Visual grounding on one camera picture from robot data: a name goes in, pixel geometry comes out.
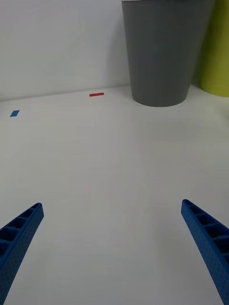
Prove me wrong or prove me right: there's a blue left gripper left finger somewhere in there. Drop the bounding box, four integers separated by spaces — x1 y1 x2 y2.
0 202 45 305

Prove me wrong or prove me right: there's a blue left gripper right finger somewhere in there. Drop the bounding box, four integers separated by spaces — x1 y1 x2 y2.
180 199 229 305

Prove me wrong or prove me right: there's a yellow-green plastic waste bin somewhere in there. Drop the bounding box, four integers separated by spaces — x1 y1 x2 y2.
199 0 229 98

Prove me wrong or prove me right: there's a grey plastic waste bin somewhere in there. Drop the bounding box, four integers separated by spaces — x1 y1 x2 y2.
121 0 215 107

